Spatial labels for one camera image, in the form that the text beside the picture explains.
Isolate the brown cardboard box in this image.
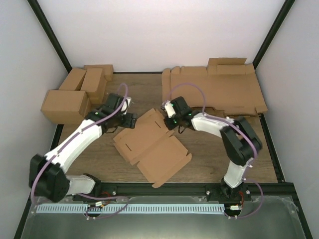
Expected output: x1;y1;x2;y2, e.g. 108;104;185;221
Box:
113;109;192;188

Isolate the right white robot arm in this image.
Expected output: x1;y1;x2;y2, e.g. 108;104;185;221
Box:
161;97;263;201

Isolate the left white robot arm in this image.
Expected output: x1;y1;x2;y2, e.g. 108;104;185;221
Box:
29;93;137;202

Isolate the folded cardboard box middle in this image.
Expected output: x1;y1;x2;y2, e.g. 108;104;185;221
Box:
81;68;107;105

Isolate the small cardboard box rear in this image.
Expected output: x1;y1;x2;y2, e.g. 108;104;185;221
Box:
83;64;114;81

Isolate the folded cardboard box back left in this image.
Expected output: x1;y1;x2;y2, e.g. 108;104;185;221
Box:
59;68;86;91

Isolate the large folded cardboard box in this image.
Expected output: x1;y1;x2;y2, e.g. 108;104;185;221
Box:
41;90;91;125

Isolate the stack of flat cardboard blanks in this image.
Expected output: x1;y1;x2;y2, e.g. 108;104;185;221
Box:
161;58;268;116

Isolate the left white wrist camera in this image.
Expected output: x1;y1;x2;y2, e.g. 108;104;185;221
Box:
121;97;132;111

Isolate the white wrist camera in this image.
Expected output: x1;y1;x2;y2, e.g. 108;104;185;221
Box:
121;97;132;111
163;101;176;118

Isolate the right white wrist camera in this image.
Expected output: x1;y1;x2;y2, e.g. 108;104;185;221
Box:
163;101;176;118

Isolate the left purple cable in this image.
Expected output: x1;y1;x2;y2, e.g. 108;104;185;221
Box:
29;83;130;221

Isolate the purple cable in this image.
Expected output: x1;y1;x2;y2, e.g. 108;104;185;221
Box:
165;83;265;220
29;83;130;221

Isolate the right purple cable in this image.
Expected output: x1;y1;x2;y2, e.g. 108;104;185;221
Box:
165;83;265;220

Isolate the black frame post left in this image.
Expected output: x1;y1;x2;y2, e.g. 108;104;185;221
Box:
27;0;72;73

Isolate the black frame post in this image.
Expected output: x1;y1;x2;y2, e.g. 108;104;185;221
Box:
27;0;72;73
252;0;295;69

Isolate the light blue slotted cable duct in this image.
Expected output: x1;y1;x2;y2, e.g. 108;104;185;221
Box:
36;204;225;215

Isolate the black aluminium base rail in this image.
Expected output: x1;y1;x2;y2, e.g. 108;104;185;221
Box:
67;182;296;202

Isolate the black frame post right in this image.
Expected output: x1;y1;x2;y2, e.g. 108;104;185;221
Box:
252;0;295;69

